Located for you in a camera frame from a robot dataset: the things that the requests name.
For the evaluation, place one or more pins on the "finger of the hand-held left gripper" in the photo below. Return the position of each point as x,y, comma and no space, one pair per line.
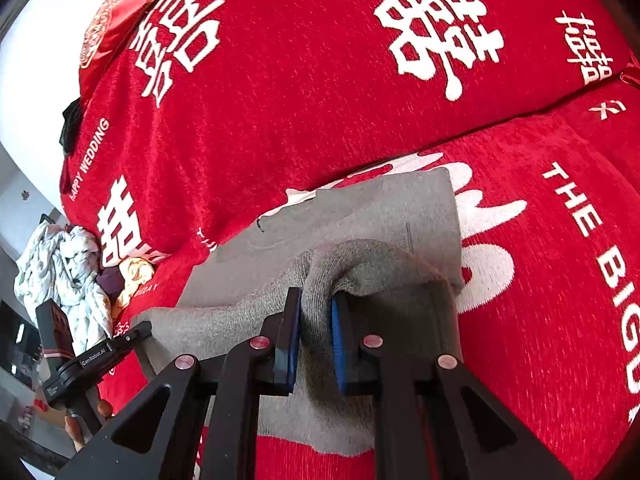
145,365

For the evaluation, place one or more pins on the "grey knit sweater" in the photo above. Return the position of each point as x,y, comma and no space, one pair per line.
380,210

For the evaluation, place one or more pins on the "red embroidered pillow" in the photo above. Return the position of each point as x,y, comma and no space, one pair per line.
115,25

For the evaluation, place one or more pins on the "black cloth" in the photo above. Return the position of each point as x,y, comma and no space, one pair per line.
70,125

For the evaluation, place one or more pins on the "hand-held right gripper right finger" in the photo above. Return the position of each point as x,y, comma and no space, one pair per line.
342,350

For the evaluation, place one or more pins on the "dark purple cloth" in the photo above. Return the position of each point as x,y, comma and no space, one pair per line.
112,280

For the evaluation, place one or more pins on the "pale blue patterned cloth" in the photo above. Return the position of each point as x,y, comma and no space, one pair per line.
75,270

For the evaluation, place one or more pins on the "red printed bed blanket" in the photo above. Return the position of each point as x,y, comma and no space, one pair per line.
550,310

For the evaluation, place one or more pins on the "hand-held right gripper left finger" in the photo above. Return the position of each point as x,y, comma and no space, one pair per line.
287,360

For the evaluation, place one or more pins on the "folded red printed quilt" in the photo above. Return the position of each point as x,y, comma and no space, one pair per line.
300,85

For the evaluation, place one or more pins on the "person's left hand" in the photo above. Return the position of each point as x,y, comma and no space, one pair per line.
74,432

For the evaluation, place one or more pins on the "dark cabinet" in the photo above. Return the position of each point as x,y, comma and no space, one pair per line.
15,335

